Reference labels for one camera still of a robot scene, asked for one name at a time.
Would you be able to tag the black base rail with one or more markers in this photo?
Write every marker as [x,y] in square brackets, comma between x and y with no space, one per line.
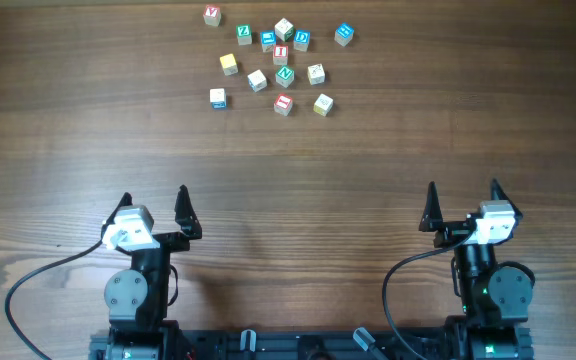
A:
[428,343]

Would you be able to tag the blue picture block far right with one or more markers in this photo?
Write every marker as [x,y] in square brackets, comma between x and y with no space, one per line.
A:
[344,34]

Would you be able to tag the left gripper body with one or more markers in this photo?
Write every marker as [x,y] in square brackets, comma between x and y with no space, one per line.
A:
[173,242]

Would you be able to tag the green Z letter block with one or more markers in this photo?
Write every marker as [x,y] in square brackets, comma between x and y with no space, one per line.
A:
[244,34]

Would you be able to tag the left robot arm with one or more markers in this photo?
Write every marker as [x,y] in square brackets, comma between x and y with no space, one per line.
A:
[138,298]

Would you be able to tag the white block blue edge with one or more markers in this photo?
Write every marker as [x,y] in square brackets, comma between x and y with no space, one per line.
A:
[218,98]

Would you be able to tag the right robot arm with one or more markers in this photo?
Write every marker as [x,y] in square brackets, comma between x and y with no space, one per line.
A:
[495,295]

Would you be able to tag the red I letter block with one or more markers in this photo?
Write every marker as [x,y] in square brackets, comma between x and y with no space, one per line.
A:
[280,55]

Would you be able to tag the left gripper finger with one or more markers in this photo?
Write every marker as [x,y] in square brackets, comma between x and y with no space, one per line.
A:
[126,200]
[185,215]

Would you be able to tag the white block blue side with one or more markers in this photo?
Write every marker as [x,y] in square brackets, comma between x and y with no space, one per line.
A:
[257,80]

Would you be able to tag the blue D letter block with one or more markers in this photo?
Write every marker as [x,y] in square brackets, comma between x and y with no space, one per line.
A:
[301,40]

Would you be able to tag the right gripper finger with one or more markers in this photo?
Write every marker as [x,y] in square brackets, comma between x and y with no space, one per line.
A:
[497,193]
[432,218]

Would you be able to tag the white picture block yellow side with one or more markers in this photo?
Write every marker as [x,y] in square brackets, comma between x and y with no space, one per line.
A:
[316,74]

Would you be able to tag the green N letter block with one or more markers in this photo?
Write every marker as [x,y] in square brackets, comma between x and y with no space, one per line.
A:
[285,76]

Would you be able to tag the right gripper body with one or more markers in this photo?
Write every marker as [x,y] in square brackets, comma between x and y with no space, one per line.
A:
[452,232]

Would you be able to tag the white and green block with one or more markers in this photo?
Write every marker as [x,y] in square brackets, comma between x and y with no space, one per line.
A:
[284,29]

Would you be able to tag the yellow top block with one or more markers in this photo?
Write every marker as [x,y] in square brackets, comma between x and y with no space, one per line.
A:
[229,64]

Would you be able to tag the red Y letter block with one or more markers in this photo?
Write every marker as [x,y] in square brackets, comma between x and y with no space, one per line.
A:
[212,15]

